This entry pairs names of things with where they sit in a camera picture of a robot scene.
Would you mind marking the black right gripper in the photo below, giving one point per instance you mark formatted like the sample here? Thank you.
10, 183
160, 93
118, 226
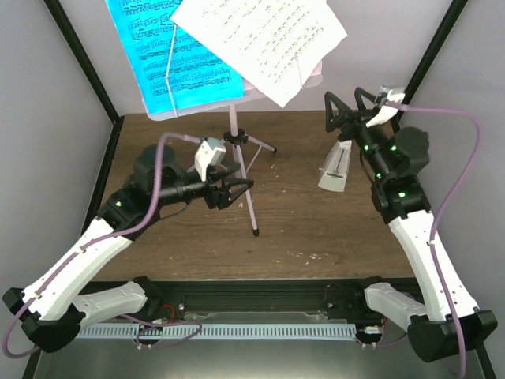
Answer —
344, 111

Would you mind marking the black left table rail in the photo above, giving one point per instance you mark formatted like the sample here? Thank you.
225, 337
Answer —
103, 174

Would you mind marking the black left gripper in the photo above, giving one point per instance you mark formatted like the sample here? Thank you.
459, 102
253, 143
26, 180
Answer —
222, 196

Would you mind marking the blue sheet music folder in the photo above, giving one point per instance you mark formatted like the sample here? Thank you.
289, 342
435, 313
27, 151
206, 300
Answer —
172, 69

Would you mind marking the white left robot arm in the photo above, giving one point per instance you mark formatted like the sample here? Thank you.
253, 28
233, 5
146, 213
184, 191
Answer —
53, 309

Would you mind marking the white sheet music page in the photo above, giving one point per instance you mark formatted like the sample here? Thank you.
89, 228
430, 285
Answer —
274, 45

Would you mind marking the black front mounting rail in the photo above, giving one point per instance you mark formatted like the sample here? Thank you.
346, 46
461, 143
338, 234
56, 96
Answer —
202, 297

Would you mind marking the black right corner post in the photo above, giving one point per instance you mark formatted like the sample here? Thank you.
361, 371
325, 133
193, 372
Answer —
447, 23

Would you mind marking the black corner post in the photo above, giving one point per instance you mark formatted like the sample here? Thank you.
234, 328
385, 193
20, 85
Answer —
447, 23
72, 39

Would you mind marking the black left corner post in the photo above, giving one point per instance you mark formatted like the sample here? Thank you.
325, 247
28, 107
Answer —
72, 39

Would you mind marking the white metronome body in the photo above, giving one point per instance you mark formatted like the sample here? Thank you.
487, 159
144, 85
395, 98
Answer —
335, 170

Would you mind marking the white perforated stand tray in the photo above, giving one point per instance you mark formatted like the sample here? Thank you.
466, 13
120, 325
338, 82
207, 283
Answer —
250, 93

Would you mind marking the light blue slotted cable duct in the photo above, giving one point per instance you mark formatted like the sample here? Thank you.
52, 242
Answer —
225, 332

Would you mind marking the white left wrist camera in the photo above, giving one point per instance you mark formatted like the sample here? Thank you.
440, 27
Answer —
210, 153

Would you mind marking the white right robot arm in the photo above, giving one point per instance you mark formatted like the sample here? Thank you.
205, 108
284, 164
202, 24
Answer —
448, 321

